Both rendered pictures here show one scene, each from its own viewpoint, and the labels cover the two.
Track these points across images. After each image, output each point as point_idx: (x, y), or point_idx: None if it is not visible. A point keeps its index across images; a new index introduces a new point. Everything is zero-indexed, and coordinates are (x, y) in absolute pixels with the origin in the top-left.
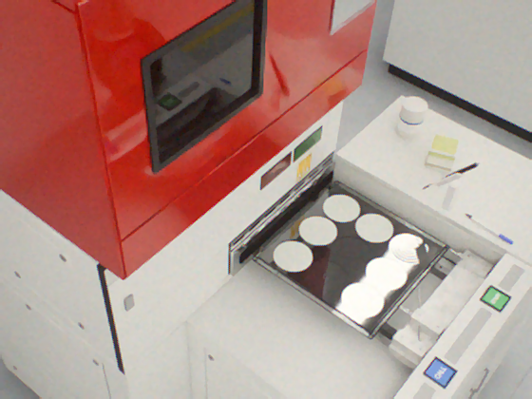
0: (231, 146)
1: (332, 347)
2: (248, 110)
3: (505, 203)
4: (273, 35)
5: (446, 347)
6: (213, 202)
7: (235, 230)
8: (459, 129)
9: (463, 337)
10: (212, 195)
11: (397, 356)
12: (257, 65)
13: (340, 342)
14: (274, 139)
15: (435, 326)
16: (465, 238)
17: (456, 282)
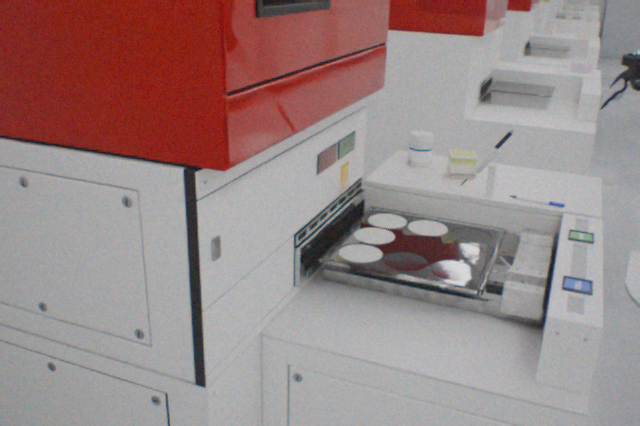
0: (309, 54)
1: (438, 326)
2: (321, 18)
3: (536, 189)
4: None
5: (567, 270)
6: (296, 123)
7: (299, 217)
8: None
9: (575, 263)
10: (295, 110)
11: (514, 310)
12: None
13: (444, 321)
14: (336, 83)
15: (538, 273)
16: (518, 217)
17: (529, 252)
